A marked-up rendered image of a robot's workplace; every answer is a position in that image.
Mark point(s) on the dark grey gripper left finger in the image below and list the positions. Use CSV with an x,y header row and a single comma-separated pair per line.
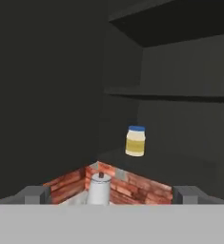
x,y
34,194

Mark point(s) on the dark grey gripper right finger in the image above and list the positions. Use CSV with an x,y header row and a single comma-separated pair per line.
x,y
188,194

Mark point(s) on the mayonnaise jar with blue lid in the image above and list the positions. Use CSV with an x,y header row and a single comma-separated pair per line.
x,y
135,141

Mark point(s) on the dark grey cabinet door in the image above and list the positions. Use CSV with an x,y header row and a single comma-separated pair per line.
x,y
45,95

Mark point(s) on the dark grey open cabinet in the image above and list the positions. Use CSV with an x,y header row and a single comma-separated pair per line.
x,y
170,95

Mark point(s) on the white canister with dark knob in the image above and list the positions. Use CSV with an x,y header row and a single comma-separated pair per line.
x,y
99,190

